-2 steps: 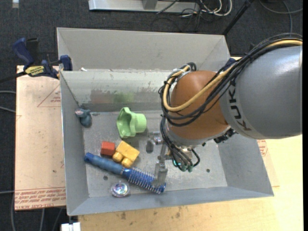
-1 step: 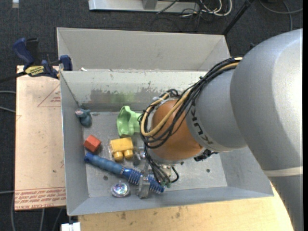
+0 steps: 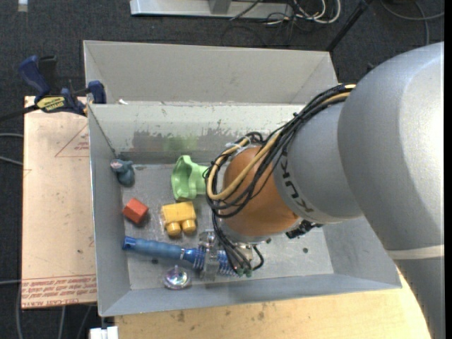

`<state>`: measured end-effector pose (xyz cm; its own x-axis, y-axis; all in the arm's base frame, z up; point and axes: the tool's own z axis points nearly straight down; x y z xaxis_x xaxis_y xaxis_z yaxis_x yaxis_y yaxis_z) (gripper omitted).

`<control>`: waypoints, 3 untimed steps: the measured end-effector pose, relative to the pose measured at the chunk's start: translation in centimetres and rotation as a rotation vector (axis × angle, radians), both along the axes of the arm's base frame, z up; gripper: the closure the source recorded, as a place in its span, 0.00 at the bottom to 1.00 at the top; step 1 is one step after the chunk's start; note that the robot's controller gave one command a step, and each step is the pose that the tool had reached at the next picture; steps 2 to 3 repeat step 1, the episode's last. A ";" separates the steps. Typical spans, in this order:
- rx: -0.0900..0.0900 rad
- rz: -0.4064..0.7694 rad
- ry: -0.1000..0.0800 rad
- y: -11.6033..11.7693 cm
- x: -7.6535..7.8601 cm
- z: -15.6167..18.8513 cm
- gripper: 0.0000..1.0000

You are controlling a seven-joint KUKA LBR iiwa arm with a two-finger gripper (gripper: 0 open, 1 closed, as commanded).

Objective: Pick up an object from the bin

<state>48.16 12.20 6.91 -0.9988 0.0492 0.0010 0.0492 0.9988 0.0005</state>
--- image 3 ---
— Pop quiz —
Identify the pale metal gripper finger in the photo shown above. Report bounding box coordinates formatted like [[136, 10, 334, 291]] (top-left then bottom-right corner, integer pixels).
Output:
[[198, 231, 218, 253], [200, 258, 220, 281]]

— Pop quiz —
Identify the clear glass dome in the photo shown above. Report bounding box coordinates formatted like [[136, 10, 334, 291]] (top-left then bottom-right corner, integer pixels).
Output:
[[162, 264, 193, 291]]

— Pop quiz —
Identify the yellow toy brick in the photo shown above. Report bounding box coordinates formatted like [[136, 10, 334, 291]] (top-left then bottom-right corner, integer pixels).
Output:
[[160, 201, 198, 239]]

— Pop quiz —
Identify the green toy cup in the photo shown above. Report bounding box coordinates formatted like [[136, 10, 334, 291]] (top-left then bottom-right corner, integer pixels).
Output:
[[170, 155, 210, 202]]

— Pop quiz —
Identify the red block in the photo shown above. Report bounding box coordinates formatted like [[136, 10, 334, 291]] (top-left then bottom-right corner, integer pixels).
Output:
[[121, 198, 150, 225]]

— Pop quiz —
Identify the grey-blue toy mouse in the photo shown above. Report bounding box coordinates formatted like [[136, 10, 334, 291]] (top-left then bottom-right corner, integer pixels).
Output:
[[109, 158, 136, 188]]

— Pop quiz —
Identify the brown cardboard board, red print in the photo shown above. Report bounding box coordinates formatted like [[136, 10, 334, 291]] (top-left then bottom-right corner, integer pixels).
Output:
[[20, 95, 98, 310]]

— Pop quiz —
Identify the grey metal bin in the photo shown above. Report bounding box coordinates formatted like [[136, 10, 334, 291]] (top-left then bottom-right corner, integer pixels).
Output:
[[83, 40, 403, 318]]

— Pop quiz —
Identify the blue handled tool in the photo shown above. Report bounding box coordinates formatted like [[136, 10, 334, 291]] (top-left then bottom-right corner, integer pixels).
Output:
[[121, 236, 237, 278]]

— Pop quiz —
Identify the black cylinder on white bracket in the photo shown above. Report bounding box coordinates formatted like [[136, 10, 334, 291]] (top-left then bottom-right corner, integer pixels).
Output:
[[285, 220, 324, 240]]

